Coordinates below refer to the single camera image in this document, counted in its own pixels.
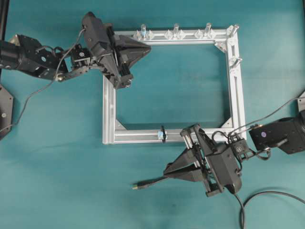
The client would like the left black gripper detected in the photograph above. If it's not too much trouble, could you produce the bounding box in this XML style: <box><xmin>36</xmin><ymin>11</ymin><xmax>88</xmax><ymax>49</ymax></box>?
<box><xmin>81</xmin><ymin>11</ymin><xmax>151</xmax><ymax>89</ymax></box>

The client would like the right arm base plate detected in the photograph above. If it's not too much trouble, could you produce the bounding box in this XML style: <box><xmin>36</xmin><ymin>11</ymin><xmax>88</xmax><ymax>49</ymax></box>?
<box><xmin>297</xmin><ymin>91</ymin><xmax>305</xmax><ymax>113</ymax></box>

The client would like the silver aluminium extrusion frame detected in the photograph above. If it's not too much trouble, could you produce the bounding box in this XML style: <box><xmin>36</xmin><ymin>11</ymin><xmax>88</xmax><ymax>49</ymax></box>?
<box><xmin>102</xmin><ymin>28</ymin><xmax>245</xmax><ymax>145</ymax></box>

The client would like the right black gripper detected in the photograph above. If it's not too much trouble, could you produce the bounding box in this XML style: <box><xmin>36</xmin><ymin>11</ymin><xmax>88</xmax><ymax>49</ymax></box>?
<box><xmin>163</xmin><ymin>124</ymin><xmax>242</xmax><ymax>197</ymax></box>

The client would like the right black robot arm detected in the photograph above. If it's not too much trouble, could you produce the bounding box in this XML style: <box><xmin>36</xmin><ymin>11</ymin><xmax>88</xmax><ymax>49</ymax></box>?
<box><xmin>163</xmin><ymin>117</ymin><xmax>305</xmax><ymax>197</ymax></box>

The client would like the clear corner peg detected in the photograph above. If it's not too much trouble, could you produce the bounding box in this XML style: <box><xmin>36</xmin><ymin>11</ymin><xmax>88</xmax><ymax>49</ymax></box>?
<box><xmin>226</xmin><ymin>24</ymin><xmax>240</xmax><ymax>38</ymax></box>

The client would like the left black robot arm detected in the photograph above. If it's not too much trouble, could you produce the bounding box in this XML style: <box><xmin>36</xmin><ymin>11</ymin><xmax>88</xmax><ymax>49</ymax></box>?
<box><xmin>0</xmin><ymin>12</ymin><xmax>151</xmax><ymax>89</ymax></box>

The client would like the black vertical rail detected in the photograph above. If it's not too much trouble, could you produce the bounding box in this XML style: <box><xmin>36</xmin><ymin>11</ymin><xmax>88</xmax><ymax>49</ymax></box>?
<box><xmin>0</xmin><ymin>0</ymin><xmax>10</xmax><ymax>41</ymax></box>

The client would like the clear side peg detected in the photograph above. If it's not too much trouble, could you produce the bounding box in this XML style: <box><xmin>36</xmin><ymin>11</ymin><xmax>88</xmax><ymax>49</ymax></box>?
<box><xmin>229</xmin><ymin>56</ymin><xmax>243</xmax><ymax>68</ymax></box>

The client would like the black string loop with tape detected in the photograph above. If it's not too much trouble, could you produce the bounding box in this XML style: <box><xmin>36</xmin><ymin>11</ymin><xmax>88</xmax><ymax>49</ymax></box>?
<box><xmin>157</xmin><ymin>125</ymin><xmax>168</xmax><ymax>144</ymax></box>

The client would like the black USB cable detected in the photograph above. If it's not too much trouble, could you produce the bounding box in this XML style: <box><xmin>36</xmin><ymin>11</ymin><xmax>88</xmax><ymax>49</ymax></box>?
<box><xmin>132</xmin><ymin>174</ymin><xmax>305</xmax><ymax>229</ymax></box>

